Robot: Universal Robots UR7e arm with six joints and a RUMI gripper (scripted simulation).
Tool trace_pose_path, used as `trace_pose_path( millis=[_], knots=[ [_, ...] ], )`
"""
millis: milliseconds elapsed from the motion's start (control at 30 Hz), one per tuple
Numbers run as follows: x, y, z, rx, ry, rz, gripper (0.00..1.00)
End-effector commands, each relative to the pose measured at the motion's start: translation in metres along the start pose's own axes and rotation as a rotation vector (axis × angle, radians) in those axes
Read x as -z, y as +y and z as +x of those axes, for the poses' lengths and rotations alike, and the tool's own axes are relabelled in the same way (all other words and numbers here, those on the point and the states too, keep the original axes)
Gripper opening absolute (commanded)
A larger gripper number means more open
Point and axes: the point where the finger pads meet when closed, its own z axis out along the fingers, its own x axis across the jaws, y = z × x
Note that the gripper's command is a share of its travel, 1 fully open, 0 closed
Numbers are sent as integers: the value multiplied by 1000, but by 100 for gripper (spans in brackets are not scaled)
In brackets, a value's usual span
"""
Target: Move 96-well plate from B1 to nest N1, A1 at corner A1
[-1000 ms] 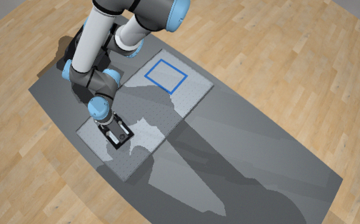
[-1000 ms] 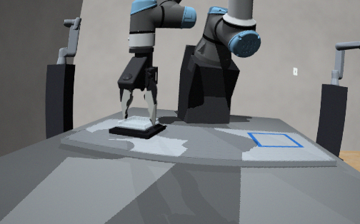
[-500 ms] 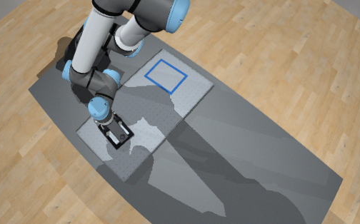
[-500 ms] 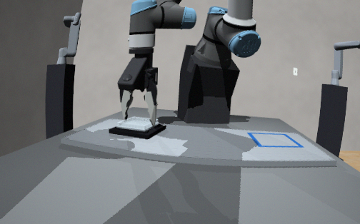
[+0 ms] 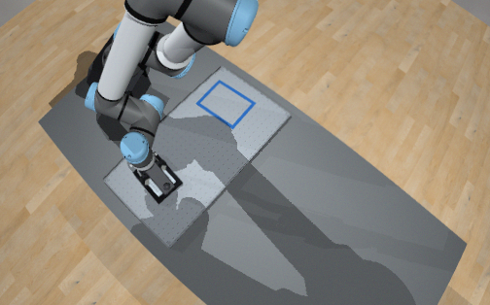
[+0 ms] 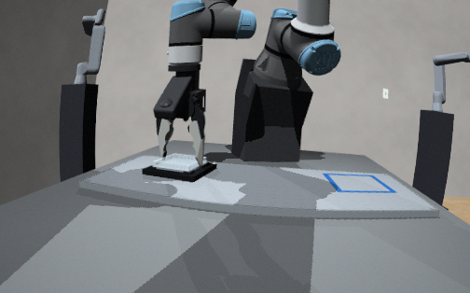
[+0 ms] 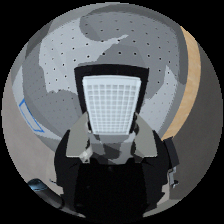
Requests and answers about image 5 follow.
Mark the blue tape outline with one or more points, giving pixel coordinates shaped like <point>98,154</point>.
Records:
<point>216,116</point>

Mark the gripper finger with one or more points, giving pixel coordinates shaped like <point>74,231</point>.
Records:
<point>143,181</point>
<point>163,164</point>

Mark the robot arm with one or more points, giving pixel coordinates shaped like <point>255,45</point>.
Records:
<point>204,22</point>

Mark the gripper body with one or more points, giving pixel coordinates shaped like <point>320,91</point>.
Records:
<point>144,175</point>

